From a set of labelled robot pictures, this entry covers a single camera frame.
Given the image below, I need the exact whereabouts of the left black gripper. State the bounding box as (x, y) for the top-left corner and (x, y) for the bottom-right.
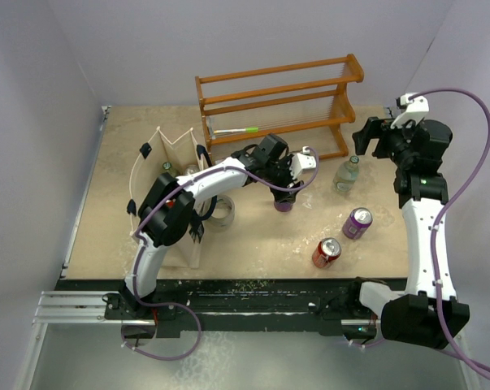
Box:
(262, 155), (304, 204)

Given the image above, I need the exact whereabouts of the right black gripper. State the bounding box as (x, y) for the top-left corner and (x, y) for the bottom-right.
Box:
(353, 115), (422, 168)

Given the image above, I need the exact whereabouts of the purple Fanta can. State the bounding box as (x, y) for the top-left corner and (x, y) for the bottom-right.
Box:
(274, 200), (295, 213)

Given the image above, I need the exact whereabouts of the clear glass bottle green cap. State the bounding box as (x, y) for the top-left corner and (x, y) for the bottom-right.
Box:
(162, 161), (180, 178)

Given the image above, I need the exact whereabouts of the beige canvas tote bag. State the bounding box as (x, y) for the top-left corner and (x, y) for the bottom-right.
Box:
(128, 129), (208, 269)

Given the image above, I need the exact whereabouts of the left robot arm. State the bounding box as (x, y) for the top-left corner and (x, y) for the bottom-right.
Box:
(119, 133), (318, 319)

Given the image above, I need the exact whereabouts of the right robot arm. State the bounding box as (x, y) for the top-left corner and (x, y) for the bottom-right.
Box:
(345, 117), (470, 350)

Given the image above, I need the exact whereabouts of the green and white pen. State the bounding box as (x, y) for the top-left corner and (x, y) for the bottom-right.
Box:
(213, 127), (259, 136)

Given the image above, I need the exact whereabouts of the clear tape roll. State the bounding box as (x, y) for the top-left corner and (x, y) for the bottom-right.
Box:
(206, 195), (236, 232)

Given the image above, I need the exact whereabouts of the orange wooden shelf rack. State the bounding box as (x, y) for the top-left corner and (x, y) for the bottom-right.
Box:
(195, 54), (365, 160)

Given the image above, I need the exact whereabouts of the purple soda can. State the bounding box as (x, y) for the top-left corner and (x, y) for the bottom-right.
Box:
(342, 207), (373, 240)

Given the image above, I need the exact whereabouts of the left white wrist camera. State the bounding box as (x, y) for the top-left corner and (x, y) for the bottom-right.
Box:
(289, 146), (317, 179)

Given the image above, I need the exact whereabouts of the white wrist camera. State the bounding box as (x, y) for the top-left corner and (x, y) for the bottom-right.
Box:
(289, 146), (317, 179)
(390, 93), (429, 129)

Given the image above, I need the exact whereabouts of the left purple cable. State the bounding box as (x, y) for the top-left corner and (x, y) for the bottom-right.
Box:
(130, 145), (321, 306)

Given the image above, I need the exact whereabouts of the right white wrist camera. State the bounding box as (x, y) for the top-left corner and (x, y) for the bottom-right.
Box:
(390, 93), (429, 129)

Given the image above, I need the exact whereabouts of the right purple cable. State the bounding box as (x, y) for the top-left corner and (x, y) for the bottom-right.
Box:
(406, 88), (490, 381)

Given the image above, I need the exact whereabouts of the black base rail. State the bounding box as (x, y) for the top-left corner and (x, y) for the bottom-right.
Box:
(102, 279), (378, 340)

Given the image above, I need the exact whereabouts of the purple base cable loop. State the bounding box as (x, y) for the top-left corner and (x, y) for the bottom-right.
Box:
(120, 299), (205, 361)

